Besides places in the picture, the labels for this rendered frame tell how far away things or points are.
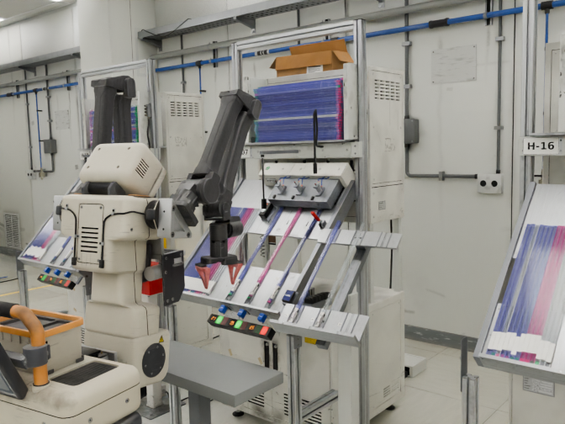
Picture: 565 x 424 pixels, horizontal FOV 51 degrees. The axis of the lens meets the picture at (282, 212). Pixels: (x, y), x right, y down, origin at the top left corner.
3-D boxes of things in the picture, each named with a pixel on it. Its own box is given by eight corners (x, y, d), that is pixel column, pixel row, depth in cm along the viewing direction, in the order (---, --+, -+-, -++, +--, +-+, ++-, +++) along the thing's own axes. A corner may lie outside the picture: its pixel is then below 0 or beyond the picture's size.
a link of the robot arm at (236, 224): (201, 203, 188) (222, 203, 183) (223, 200, 197) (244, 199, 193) (203, 241, 189) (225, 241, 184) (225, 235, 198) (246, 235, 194)
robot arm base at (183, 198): (151, 204, 171) (184, 204, 165) (166, 185, 176) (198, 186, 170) (165, 225, 176) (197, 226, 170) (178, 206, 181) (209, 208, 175)
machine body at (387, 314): (333, 458, 258) (330, 320, 251) (221, 415, 303) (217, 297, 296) (404, 406, 307) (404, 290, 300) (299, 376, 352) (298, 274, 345)
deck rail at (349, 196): (289, 324, 230) (282, 315, 226) (286, 323, 231) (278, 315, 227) (360, 189, 263) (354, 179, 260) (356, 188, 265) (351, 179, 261)
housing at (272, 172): (353, 197, 263) (340, 175, 255) (271, 193, 295) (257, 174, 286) (360, 183, 267) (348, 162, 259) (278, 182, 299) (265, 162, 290)
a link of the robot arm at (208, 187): (219, 82, 197) (243, 77, 191) (240, 107, 207) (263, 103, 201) (174, 196, 178) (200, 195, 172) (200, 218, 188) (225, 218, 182)
